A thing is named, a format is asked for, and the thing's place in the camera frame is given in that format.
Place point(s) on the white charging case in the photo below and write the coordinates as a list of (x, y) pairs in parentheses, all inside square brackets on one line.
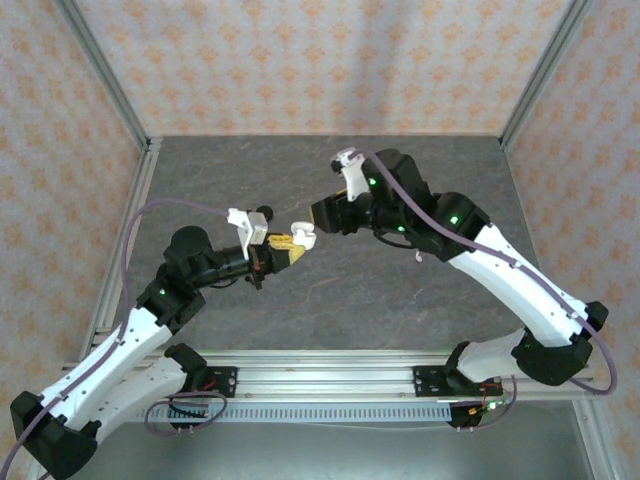
[(307, 241)]

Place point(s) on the round black charging case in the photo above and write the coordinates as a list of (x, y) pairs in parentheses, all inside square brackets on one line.
[(267, 212)]

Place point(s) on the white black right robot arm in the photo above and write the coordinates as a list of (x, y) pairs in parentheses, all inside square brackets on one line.
[(515, 300)]

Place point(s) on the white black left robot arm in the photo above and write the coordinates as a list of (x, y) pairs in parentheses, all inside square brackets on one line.
[(100, 370)]

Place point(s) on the grey metal sheet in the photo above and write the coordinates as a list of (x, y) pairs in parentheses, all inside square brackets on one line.
[(325, 455)]

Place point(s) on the aluminium table side rail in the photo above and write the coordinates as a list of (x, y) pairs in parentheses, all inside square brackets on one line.
[(517, 190), (144, 180)]

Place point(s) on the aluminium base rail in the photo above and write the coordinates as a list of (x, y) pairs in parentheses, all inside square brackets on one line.
[(325, 375)]

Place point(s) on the aluminium frame post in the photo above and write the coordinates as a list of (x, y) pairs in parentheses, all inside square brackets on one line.
[(541, 75), (107, 75)]

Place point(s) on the aluminium lower frame rail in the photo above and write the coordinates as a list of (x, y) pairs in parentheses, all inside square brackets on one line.
[(600, 450)]

